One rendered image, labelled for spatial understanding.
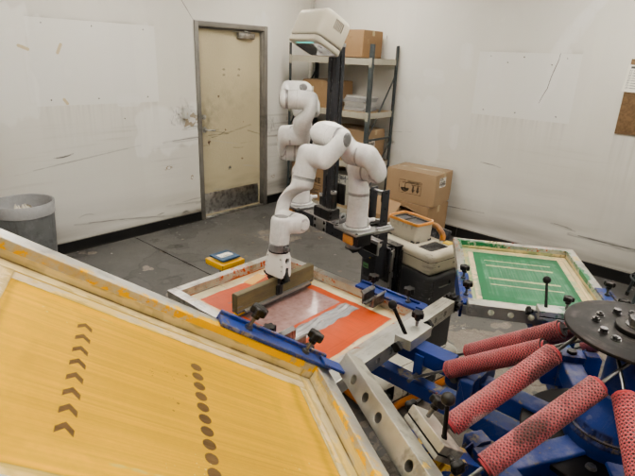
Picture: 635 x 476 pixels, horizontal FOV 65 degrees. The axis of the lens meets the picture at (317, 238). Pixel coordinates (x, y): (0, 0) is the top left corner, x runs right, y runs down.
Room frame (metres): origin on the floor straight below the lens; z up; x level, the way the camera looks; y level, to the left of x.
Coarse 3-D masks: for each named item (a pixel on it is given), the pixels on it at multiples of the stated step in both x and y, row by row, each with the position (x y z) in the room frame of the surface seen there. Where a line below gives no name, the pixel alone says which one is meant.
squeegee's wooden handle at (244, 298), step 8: (304, 264) 1.86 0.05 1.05; (312, 264) 1.87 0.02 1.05; (296, 272) 1.80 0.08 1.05; (304, 272) 1.83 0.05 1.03; (312, 272) 1.87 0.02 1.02; (264, 280) 1.70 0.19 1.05; (272, 280) 1.70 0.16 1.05; (296, 280) 1.80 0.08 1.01; (304, 280) 1.84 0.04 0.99; (312, 280) 1.87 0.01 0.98; (248, 288) 1.63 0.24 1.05; (256, 288) 1.64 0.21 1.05; (264, 288) 1.66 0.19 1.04; (272, 288) 1.70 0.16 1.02; (288, 288) 1.76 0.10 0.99; (232, 296) 1.58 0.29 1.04; (240, 296) 1.58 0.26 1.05; (248, 296) 1.61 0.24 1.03; (256, 296) 1.64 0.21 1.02; (264, 296) 1.66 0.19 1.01; (272, 296) 1.70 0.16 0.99; (232, 304) 1.58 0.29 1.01; (240, 304) 1.58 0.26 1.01; (248, 304) 1.60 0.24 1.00; (240, 312) 1.58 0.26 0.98
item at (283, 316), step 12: (240, 288) 1.83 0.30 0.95; (204, 300) 1.71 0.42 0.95; (216, 300) 1.71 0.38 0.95; (228, 300) 1.72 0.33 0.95; (276, 312) 1.64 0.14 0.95; (288, 312) 1.65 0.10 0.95; (276, 324) 1.55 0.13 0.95; (288, 324) 1.56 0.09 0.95; (324, 336) 1.48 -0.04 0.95; (336, 336) 1.49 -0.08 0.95; (348, 336) 1.49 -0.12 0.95; (324, 348) 1.41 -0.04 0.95; (336, 348) 1.41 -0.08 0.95
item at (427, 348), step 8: (424, 344) 1.32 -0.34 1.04; (432, 344) 1.32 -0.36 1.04; (400, 352) 1.33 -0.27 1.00; (408, 352) 1.31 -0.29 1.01; (416, 352) 1.30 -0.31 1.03; (424, 352) 1.28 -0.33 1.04; (432, 352) 1.28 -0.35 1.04; (440, 352) 1.28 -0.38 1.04; (448, 352) 1.28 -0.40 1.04; (424, 360) 1.28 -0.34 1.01; (432, 360) 1.26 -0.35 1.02; (440, 360) 1.24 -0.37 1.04; (432, 368) 1.26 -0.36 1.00; (440, 368) 1.24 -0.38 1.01
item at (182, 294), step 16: (224, 272) 1.90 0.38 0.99; (240, 272) 1.93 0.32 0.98; (320, 272) 1.94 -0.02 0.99; (176, 288) 1.73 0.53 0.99; (192, 288) 1.75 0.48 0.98; (208, 288) 1.81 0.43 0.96; (352, 288) 1.81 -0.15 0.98; (192, 304) 1.61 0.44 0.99; (384, 304) 1.71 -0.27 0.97; (352, 352) 1.34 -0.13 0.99
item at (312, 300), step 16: (304, 288) 1.85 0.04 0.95; (320, 288) 1.86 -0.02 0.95; (288, 304) 1.71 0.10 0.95; (304, 304) 1.71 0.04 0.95; (320, 304) 1.72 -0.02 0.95; (336, 304) 1.72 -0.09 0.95; (352, 304) 1.73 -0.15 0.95; (336, 320) 1.60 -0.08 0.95; (352, 320) 1.60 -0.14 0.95; (368, 320) 1.61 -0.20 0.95; (384, 320) 1.61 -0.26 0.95; (352, 336) 1.49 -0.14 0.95
